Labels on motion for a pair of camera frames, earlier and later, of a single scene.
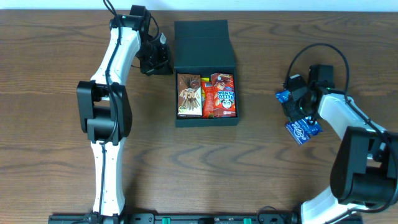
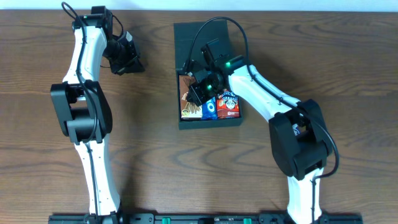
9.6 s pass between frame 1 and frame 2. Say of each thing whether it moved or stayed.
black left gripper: moved
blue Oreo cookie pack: moved
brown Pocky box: stayed
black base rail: stayed
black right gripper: moved
